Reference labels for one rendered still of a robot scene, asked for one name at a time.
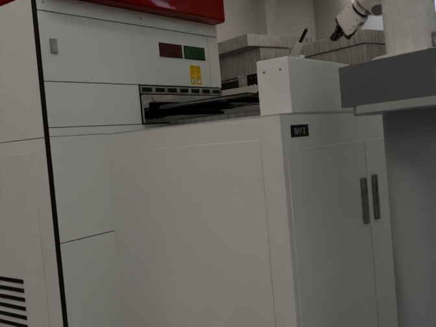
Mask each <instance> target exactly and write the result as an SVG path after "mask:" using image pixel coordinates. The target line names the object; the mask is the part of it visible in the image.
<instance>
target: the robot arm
mask: <svg viewBox="0 0 436 327"><path fill-rule="evenodd" d="M368 15H369V16H371V15H373V16H381V15H382V18H383V31H384V38H385V50H386V55H383V56H379V57H376V58H373V59H372V60H377V59H381V58H387V57H390V56H396V55H402V54H405V53H411V52H415V51H420V50H424V49H427V48H433V47H436V10H435V0H354V1H353V2H351V3H350V4H349V5H347V6H346V7H345V8H344V9H343V10H342V11H341V12H340V13H339V14H338V15H337V17H336V19H335V21H336V23H337V25H336V28H335V31H334V33H333V34H332V35H331V36H330V39H331V41H337V40H338V39H339V38H340V37H341V36H344V37H345V38H346V39H347V40H349V39H351V37H352V36H355V35H356V34H357V33H358V32H359V31H360V30H361V28H362V27H363V26H364V24H365V23H366V21H367V20H368Z"/></svg>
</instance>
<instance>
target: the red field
mask: <svg viewBox="0 0 436 327"><path fill-rule="evenodd" d="M160 49H161V55H165V56H177V57H182V48H181V46H177V45H168V44H162V43H161V44H160Z"/></svg>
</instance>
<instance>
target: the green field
mask: <svg viewBox="0 0 436 327"><path fill-rule="evenodd" d="M185 52H186V58H196V59H203V60H205V58H204V49H199V48H193V47H185Z"/></svg>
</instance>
